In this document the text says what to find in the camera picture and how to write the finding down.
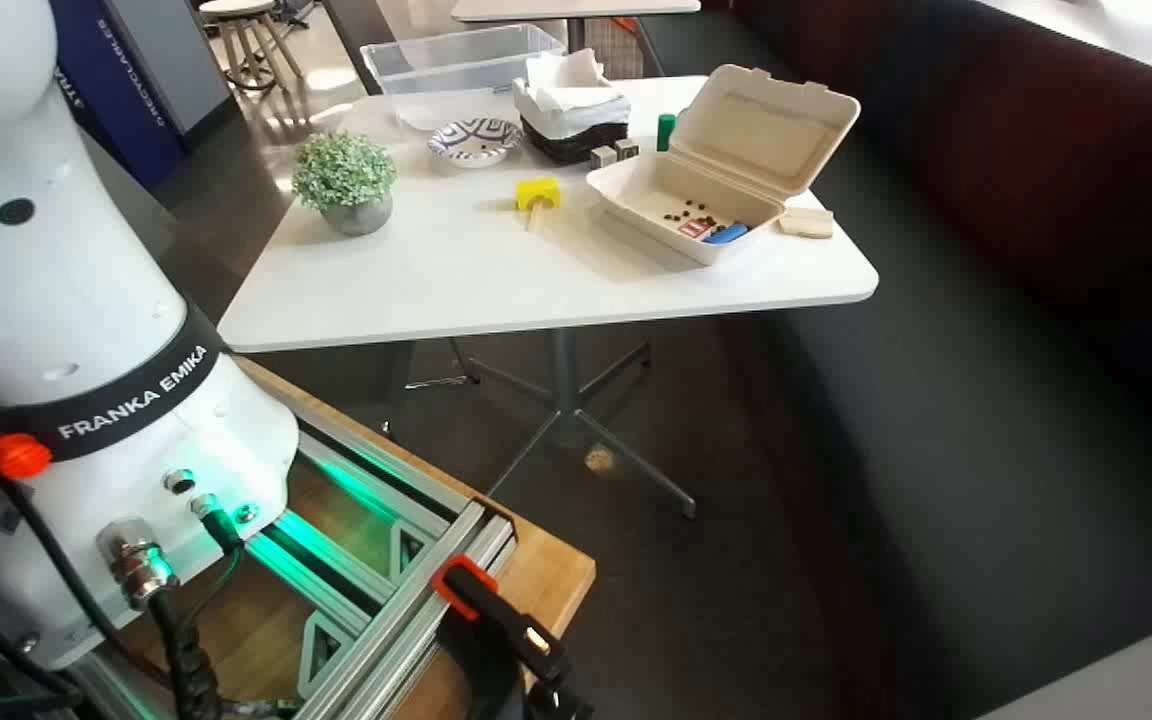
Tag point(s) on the white cube with red letter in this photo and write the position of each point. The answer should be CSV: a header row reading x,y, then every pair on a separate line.
x,y
692,227

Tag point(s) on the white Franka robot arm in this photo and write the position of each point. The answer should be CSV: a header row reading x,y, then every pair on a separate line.
x,y
59,267

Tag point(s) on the plain wooden cube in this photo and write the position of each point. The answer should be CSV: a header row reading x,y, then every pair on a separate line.
x,y
807,222

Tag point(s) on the metal table base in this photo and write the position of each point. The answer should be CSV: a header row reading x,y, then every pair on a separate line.
x,y
561,400

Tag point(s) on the yellow plastic toy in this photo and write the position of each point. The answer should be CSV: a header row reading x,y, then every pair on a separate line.
x,y
539,194

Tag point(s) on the blue plastic cylinder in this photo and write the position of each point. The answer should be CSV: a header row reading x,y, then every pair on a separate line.
x,y
730,233

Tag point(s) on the black napkin holder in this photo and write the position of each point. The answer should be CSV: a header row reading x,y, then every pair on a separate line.
x,y
578,140

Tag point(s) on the black white patterned bowl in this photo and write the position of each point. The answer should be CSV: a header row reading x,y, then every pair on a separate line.
x,y
473,140

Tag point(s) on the small green object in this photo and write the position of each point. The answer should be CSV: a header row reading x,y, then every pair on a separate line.
x,y
665,131

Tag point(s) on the orange black bar clamp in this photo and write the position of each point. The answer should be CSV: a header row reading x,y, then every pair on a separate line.
x,y
503,622

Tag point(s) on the white styrofoam food tray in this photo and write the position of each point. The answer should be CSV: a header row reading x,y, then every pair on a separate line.
x,y
568,86

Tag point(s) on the beige clamshell food container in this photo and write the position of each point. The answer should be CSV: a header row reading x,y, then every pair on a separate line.
x,y
760,126

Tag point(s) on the green artificial potted plant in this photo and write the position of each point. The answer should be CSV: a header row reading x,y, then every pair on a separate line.
x,y
343,169

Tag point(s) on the clear plastic storage bin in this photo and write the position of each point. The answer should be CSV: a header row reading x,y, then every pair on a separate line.
x,y
461,61

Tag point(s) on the dark upholstered bench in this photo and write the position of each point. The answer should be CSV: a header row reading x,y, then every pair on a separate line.
x,y
1003,335

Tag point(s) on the metal bar stool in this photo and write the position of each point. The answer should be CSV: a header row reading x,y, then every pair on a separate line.
x,y
259,52

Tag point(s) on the silver round connector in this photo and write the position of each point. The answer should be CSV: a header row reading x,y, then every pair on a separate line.
x,y
137,560

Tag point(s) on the dark blue panel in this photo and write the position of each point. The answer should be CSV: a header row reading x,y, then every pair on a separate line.
x,y
123,83

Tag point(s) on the white counter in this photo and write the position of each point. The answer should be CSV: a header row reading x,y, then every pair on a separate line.
x,y
1122,682

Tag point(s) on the aluminium profile frame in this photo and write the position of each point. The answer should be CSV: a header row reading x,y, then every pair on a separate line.
x,y
376,614

